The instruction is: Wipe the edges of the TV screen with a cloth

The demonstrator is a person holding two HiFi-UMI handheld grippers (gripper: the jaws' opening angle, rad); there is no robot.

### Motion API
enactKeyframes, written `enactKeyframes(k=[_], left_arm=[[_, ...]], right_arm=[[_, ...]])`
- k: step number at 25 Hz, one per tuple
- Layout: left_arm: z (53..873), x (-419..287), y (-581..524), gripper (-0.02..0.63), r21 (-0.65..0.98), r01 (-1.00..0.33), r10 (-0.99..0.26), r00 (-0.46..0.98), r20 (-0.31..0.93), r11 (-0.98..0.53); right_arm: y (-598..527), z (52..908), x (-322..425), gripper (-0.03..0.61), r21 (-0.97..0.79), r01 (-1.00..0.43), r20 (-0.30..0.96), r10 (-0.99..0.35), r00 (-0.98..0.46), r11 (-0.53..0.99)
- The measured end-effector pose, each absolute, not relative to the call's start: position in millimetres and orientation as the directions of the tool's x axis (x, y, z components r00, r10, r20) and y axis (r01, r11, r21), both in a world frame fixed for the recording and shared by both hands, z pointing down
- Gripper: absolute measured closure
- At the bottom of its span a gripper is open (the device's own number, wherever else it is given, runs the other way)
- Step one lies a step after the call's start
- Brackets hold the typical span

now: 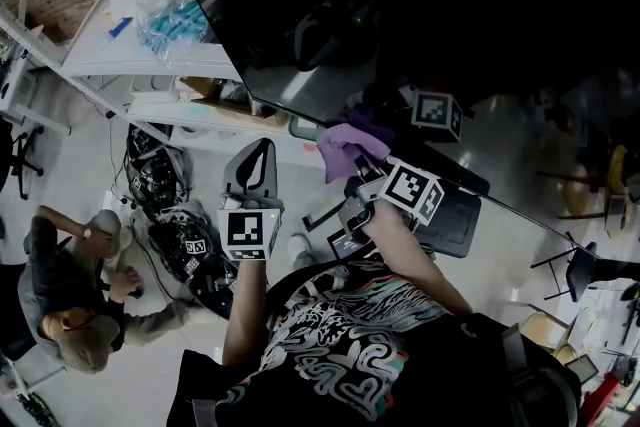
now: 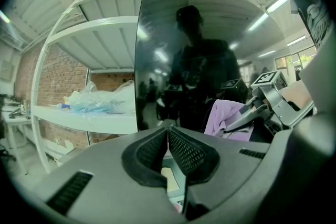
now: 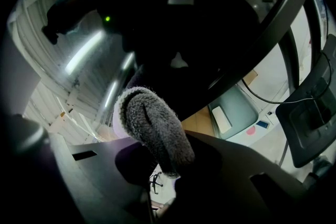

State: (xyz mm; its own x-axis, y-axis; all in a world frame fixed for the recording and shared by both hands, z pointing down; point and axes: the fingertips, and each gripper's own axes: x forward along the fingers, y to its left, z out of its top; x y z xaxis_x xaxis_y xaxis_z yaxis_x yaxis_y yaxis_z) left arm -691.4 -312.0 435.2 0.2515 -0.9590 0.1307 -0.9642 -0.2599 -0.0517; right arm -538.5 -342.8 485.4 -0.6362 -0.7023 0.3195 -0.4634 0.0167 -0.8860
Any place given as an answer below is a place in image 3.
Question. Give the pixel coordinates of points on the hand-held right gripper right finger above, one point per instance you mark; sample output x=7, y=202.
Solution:
x=231, y=181

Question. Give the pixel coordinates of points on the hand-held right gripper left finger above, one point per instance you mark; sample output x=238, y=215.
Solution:
x=94, y=170

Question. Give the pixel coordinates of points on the grey fuzzy cloth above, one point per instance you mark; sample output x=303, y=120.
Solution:
x=155, y=126

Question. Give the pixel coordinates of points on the black TV screen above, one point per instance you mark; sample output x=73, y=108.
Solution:
x=86, y=65

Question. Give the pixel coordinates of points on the white rectangular block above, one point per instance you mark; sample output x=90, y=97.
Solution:
x=221, y=119

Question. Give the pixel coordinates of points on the black office chair base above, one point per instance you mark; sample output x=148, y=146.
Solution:
x=156, y=183

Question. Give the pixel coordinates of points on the blue rectangular card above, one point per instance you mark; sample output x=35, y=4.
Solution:
x=262, y=125

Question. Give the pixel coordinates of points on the black TV stand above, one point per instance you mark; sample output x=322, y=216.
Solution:
x=305, y=123

